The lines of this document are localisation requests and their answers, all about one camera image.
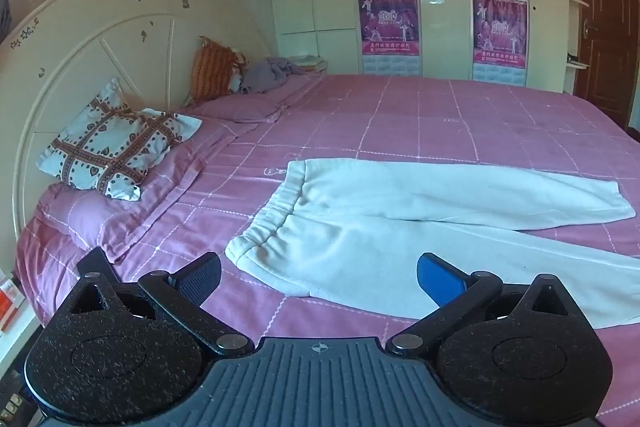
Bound orange striped pillow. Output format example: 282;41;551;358
190;36;251;102

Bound pink pillow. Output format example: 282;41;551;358
186;96;282;126
32;138;208;265

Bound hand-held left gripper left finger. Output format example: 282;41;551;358
64;248;255;357

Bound stack of folded light cloths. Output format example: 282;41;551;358
286;54;329;74

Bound red box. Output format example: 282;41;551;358
0;278;24;334

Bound white pants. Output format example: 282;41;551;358
225;158;640;329

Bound heart print pillow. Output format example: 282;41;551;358
36;78;203;201

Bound grey crumpled cloth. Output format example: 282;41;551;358
240;56;307;96

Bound cream round headboard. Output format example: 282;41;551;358
0;0;275;268

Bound bed with pink checked sheet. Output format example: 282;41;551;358
15;72;640;427

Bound white nightstand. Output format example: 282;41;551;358
0;267;47;427

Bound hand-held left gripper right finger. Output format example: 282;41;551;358
386;252;583;358

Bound purple wall poster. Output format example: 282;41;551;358
472;0;530;86
356;0;424;76

